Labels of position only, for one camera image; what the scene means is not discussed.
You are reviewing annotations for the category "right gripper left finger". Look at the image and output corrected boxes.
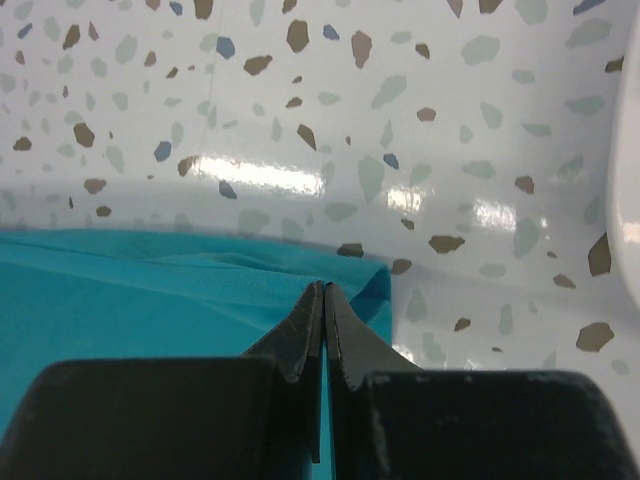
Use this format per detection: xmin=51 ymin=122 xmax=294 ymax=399
xmin=1 ymin=282 xmax=324 ymax=479

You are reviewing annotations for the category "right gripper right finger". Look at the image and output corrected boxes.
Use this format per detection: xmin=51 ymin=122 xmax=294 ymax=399
xmin=324 ymin=284 xmax=639 ymax=479

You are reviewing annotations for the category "teal t-shirt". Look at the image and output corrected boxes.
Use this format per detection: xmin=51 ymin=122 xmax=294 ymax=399
xmin=1 ymin=230 xmax=391 ymax=479

